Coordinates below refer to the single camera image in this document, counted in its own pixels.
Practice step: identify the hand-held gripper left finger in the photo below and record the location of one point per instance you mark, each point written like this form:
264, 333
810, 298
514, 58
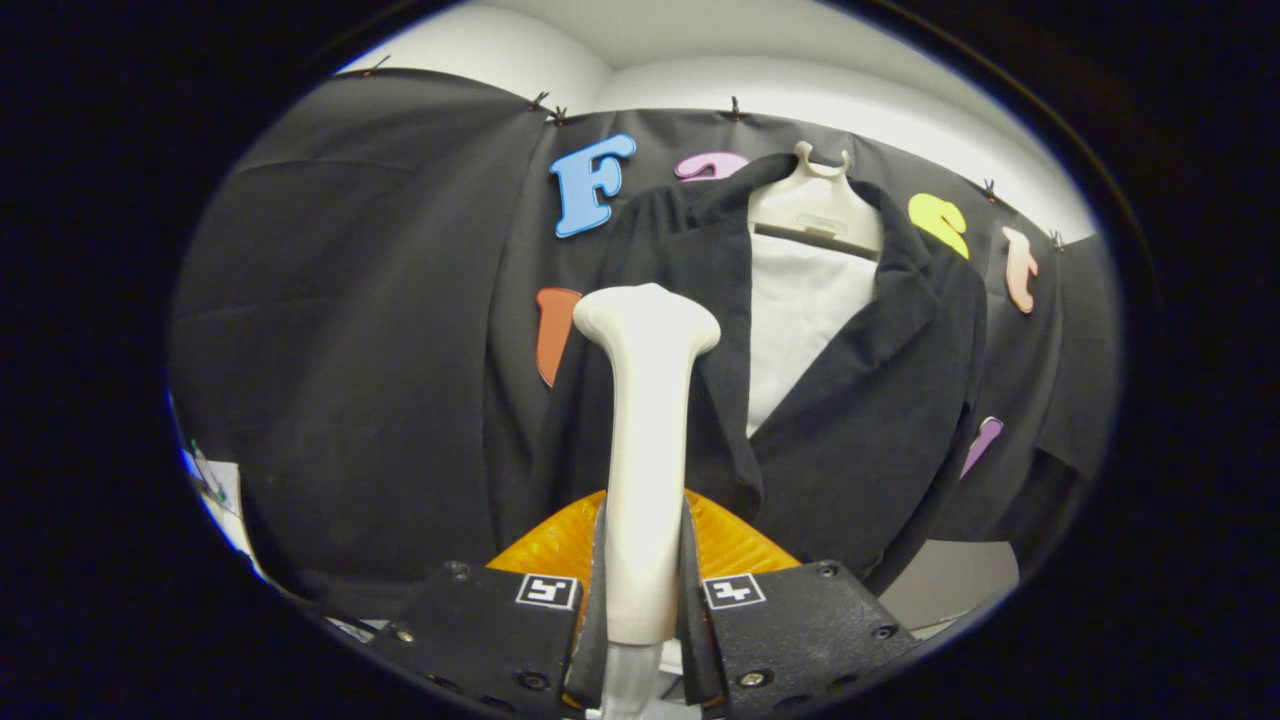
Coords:
480, 630

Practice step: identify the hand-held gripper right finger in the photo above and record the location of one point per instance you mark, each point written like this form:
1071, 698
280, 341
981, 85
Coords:
800, 630

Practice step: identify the black suit jacket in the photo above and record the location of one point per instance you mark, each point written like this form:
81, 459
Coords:
870, 430

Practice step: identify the white garment steamer head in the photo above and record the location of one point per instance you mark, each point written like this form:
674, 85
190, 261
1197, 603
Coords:
645, 450

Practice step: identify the grey beige cabinet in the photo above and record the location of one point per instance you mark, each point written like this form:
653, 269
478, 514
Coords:
950, 580

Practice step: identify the white paper sheet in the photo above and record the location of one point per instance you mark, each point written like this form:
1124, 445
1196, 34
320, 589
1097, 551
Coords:
222, 495

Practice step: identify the black backdrop cloth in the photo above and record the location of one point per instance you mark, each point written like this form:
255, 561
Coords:
350, 300

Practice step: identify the row of black cloth clips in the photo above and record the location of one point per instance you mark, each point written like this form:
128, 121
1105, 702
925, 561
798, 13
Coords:
735, 108

